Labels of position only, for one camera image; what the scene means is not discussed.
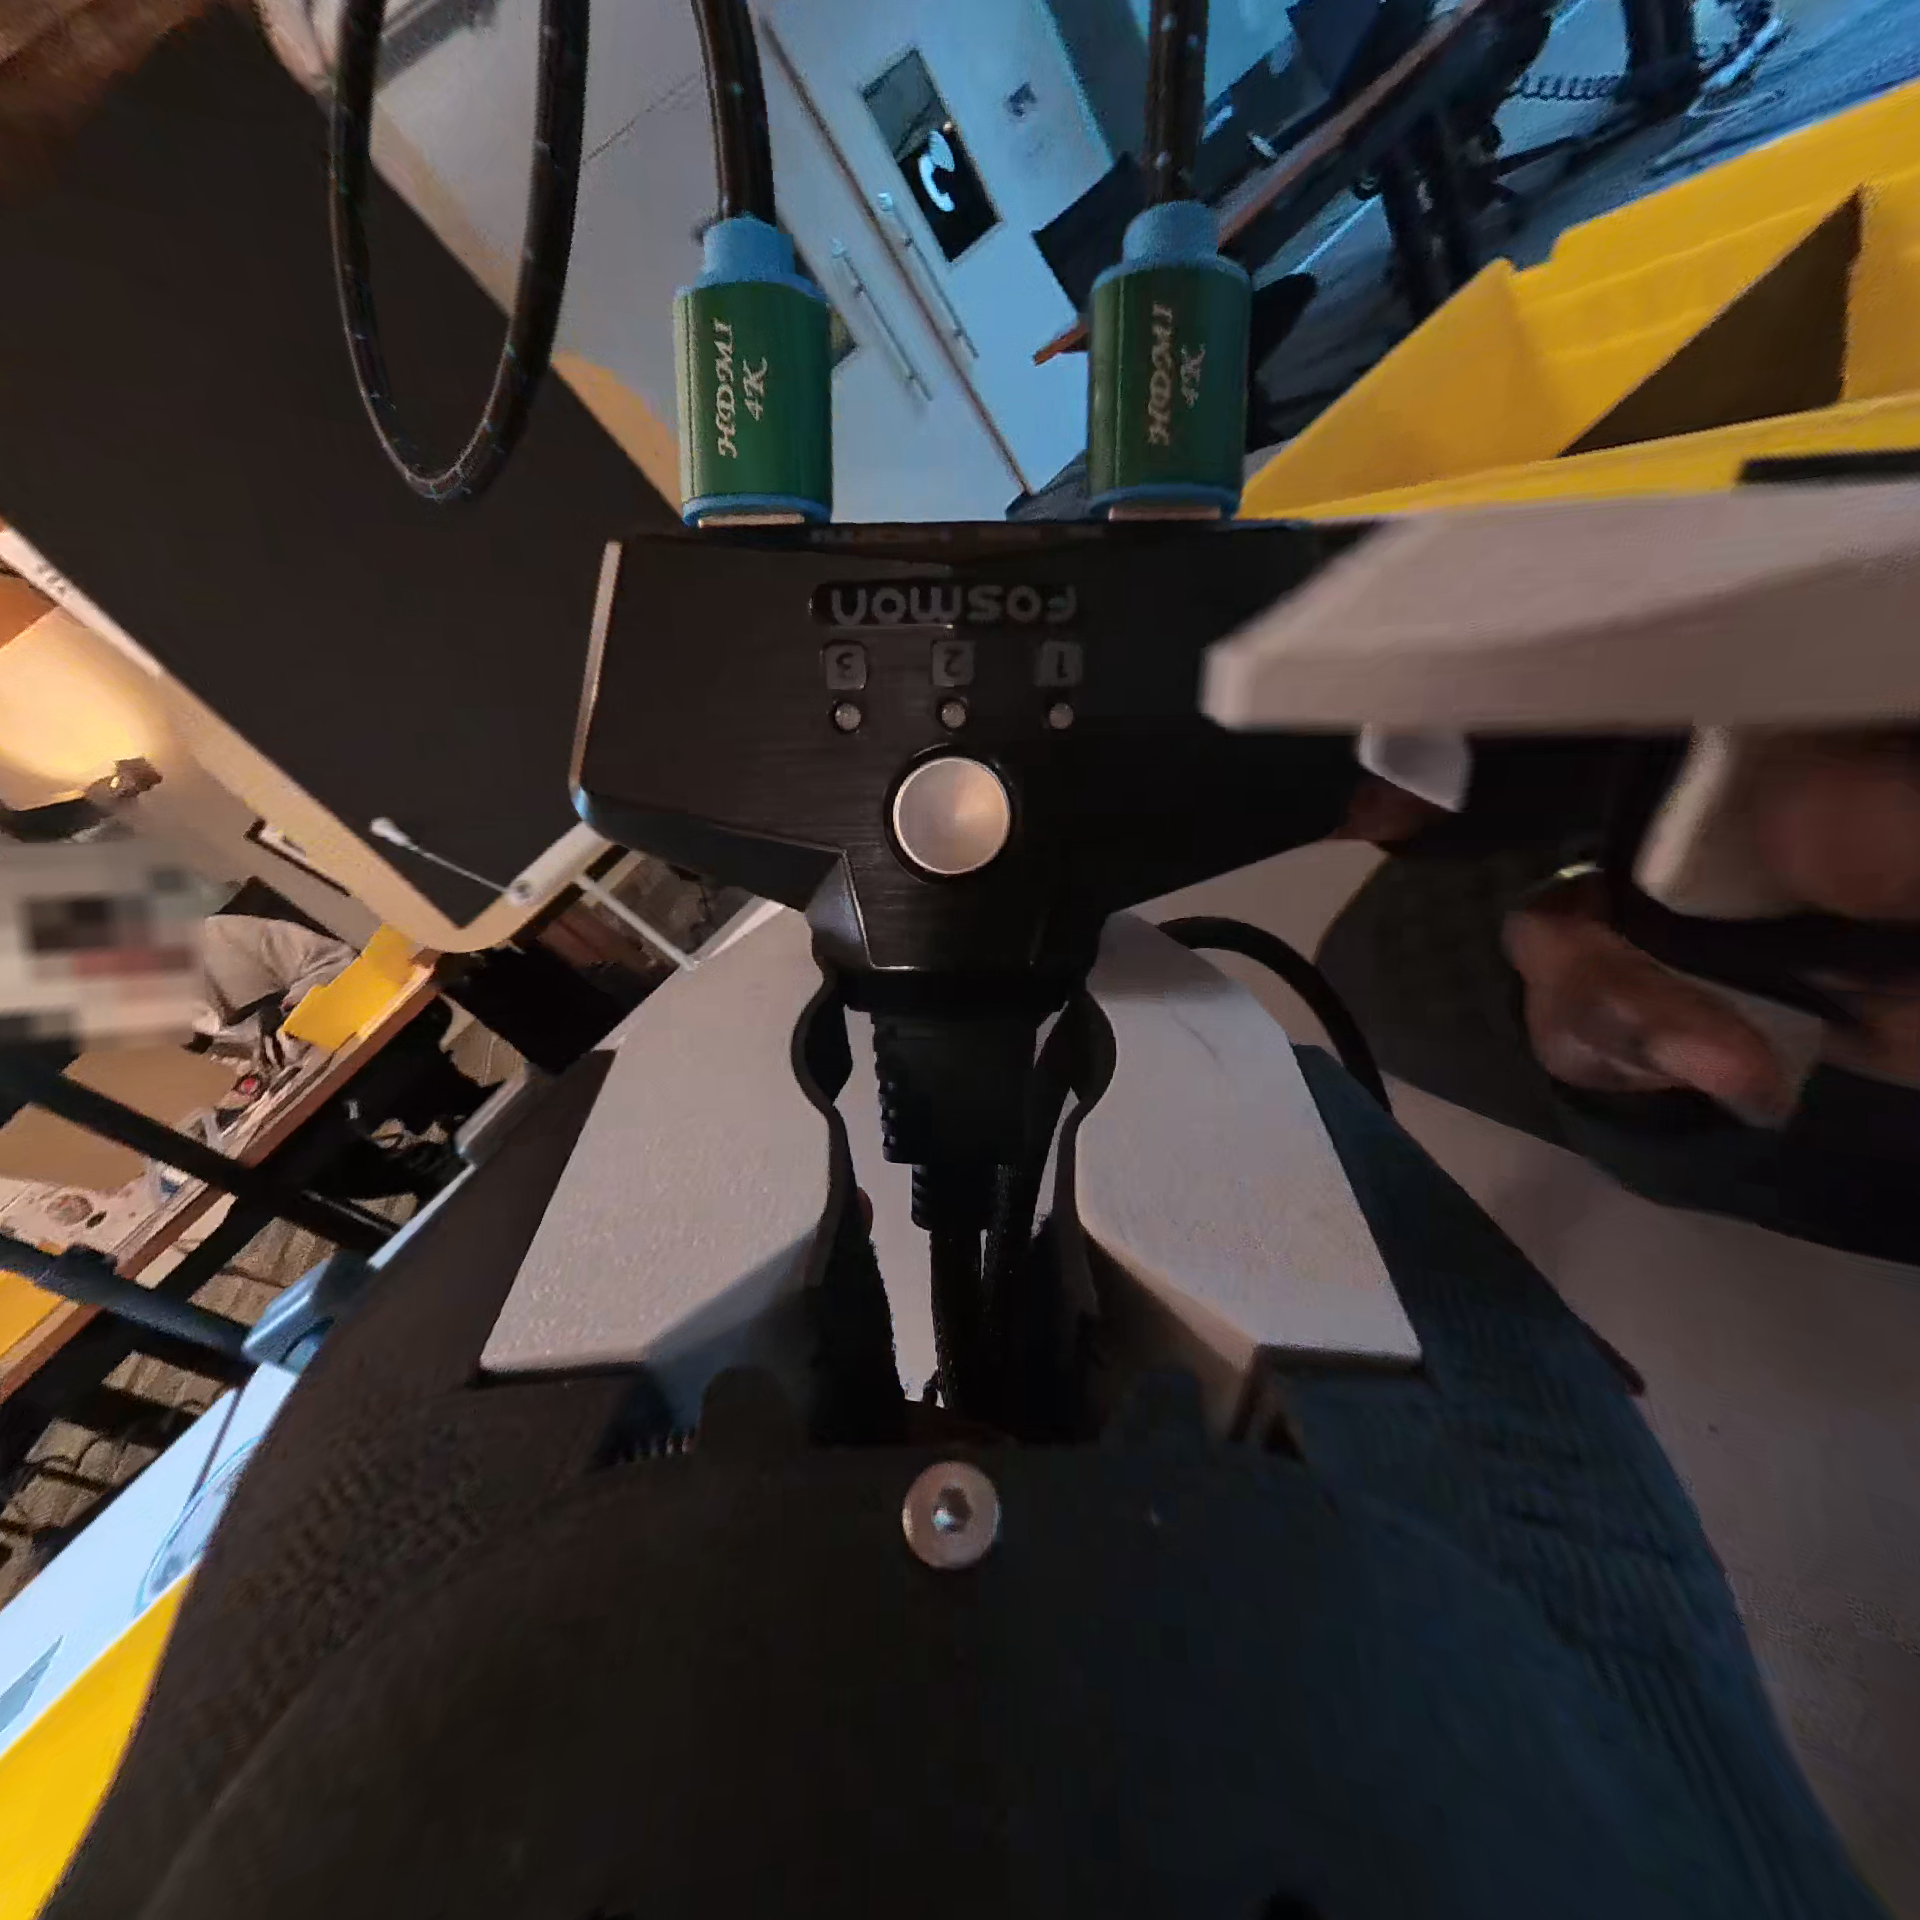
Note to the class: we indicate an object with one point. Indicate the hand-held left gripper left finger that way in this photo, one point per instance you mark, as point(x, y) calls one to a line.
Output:
point(660, 1200)

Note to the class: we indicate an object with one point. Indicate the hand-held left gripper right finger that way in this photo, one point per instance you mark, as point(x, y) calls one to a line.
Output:
point(1247, 1200)

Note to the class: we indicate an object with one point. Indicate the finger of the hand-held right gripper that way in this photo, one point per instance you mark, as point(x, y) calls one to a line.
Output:
point(1575, 615)

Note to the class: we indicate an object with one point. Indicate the black HDMI switch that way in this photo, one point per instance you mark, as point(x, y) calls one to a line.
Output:
point(720, 721)

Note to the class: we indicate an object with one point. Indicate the person's right hand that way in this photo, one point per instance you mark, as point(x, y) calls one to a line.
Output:
point(1621, 1019)

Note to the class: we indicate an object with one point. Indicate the small yellow plastic bin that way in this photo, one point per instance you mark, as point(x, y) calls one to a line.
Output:
point(361, 990)

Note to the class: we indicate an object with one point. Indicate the wooden office desk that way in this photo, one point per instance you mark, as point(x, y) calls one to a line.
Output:
point(1291, 173)

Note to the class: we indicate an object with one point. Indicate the black light stand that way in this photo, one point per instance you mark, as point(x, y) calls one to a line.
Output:
point(135, 1135)

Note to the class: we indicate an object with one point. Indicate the white door with window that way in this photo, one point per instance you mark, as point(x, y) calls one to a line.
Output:
point(992, 391)

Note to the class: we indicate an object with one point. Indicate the black board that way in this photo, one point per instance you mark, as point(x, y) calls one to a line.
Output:
point(227, 452)

